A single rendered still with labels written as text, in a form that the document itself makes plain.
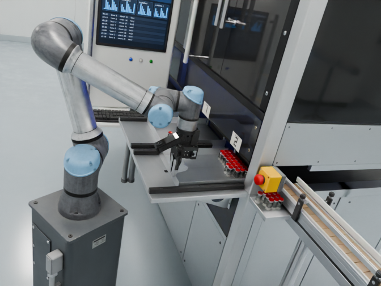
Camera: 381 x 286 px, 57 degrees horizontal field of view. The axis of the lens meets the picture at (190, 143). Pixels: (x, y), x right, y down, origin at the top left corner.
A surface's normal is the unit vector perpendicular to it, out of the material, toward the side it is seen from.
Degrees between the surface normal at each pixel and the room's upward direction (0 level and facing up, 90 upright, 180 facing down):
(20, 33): 90
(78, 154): 7
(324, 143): 90
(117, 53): 90
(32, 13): 90
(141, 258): 0
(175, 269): 0
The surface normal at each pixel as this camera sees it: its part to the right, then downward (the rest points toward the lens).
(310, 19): 0.33, 0.48
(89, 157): 0.18, -0.81
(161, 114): 0.01, 0.46
